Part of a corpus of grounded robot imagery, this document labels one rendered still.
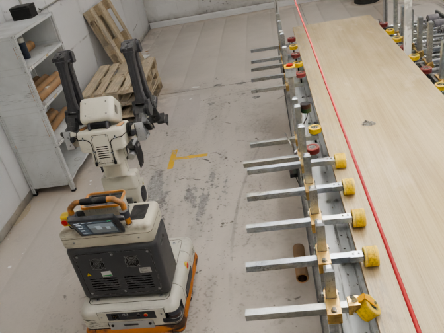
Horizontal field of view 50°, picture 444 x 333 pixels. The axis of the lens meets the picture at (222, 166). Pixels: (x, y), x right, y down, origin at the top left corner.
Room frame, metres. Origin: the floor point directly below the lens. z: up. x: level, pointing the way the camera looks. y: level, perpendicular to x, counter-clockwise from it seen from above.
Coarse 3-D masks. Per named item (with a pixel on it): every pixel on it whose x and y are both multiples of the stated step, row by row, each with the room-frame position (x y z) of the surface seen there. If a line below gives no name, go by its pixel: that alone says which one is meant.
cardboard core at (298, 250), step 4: (296, 244) 2.54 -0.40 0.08; (300, 244) 2.53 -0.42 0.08; (296, 248) 2.50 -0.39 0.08; (300, 248) 2.49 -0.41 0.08; (304, 248) 2.52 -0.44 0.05; (296, 252) 2.46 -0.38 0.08; (300, 252) 2.45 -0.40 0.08; (304, 252) 2.47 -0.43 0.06; (296, 256) 2.43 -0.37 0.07; (300, 256) 2.41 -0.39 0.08; (296, 268) 2.33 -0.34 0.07; (300, 268) 2.30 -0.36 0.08; (304, 268) 2.30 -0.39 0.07; (296, 272) 2.29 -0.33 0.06; (300, 272) 2.27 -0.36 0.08; (304, 272) 2.26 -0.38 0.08; (296, 276) 2.27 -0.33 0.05; (300, 276) 2.30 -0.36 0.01; (304, 276) 2.29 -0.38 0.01; (308, 276) 2.25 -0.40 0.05; (300, 280) 2.27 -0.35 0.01; (304, 280) 2.26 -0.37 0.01
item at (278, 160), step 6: (288, 156) 2.42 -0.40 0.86; (294, 156) 2.41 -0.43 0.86; (312, 156) 2.38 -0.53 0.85; (246, 162) 2.45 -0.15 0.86; (252, 162) 2.44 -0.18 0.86; (258, 162) 2.43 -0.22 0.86; (264, 162) 2.42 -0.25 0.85; (270, 162) 2.42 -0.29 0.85; (276, 162) 2.41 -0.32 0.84; (282, 162) 2.41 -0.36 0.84; (288, 162) 2.40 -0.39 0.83
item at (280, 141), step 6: (282, 138) 2.67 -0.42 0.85; (294, 138) 2.64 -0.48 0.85; (306, 138) 2.63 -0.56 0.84; (312, 138) 2.62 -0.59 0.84; (318, 138) 2.61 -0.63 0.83; (252, 144) 2.68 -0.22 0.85; (258, 144) 2.67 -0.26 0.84; (264, 144) 2.67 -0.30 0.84; (270, 144) 2.66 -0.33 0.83; (276, 144) 2.66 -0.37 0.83
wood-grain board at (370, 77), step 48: (336, 48) 4.03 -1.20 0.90; (384, 48) 3.78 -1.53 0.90; (336, 96) 3.02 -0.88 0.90; (384, 96) 2.87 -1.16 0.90; (432, 96) 2.72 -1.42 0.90; (336, 144) 2.37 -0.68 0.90; (384, 144) 2.26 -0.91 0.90; (432, 144) 2.16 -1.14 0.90; (384, 192) 1.83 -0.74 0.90; (432, 192) 1.75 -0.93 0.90; (432, 240) 1.44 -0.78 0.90; (384, 288) 1.25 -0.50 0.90; (432, 288) 1.20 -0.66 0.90
